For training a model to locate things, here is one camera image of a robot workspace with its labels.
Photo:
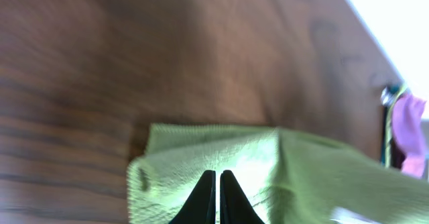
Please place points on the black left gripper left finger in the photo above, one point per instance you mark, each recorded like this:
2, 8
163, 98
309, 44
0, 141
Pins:
200, 206

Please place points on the olive green cloth in stack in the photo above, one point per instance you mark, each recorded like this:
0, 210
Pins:
396, 155

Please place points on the light green microfiber cloth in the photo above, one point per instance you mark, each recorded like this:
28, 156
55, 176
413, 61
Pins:
288, 176

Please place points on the blue cloth at stack bottom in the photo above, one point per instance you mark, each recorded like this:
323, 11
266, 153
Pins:
389, 97

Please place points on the purple microfiber cloth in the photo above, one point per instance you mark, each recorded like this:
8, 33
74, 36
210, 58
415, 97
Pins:
407, 132

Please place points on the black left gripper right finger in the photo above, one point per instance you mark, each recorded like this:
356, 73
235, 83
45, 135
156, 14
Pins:
235, 208

